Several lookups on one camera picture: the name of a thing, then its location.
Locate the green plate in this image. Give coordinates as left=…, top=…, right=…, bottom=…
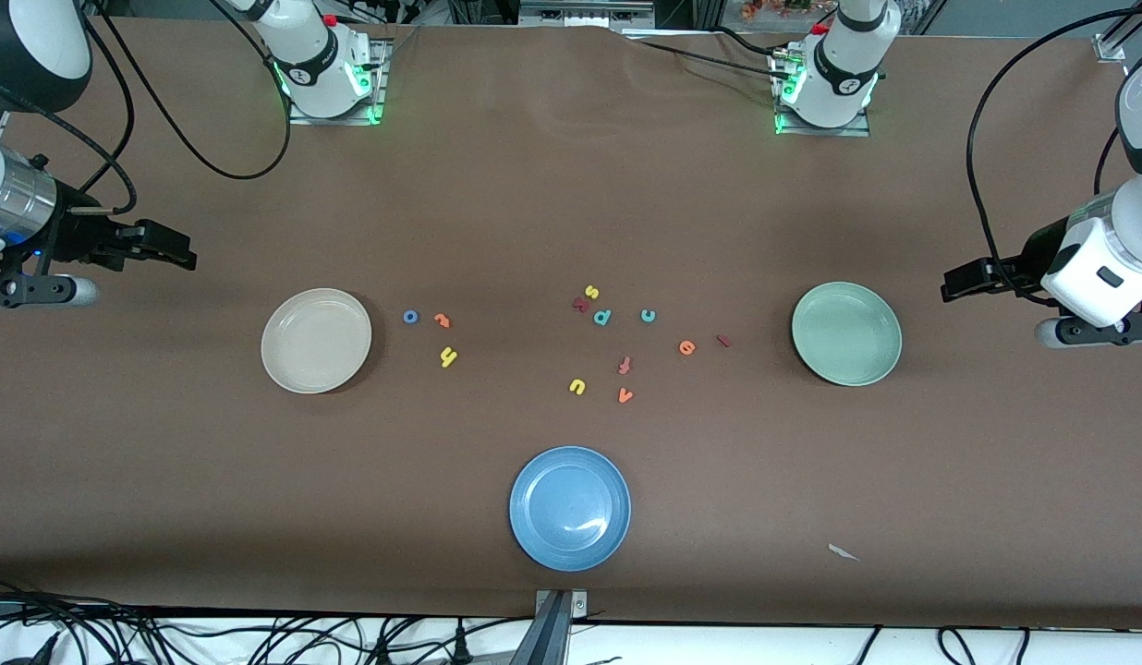
left=791, top=281, right=903, bottom=387

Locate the beige brown plate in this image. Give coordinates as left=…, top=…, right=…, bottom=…
left=261, top=288, right=373, bottom=395

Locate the brown table cover sheet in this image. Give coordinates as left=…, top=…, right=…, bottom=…
left=0, top=17, right=1142, bottom=629

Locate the blue plate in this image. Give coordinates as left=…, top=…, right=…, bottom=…
left=509, top=446, right=632, bottom=573

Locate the grey power strip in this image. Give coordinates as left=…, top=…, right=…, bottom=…
left=518, top=0, right=655, bottom=27

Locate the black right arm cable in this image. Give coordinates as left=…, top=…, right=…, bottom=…
left=67, top=0, right=293, bottom=215

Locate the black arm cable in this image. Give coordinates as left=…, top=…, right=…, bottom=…
left=966, top=5, right=1142, bottom=298
left=67, top=0, right=293, bottom=215

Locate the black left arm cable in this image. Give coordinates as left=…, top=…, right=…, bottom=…
left=966, top=5, right=1142, bottom=298

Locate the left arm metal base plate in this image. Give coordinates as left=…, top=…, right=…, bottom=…
left=772, top=48, right=872, bottom=139

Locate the aluminium frame profile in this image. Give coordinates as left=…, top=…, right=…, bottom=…
left=1093, top=9, right=1142, bottom=62

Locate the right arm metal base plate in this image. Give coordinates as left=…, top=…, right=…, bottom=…
left=287, top=39, right=389, bottom=127

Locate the black base cable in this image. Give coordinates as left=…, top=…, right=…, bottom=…
left=638, top=39, right=783, bottom=79
left=710, top=26, right=786, bottom=58

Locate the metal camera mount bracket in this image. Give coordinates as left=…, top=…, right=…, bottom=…
left=511, top=588, right=589, bottom=665

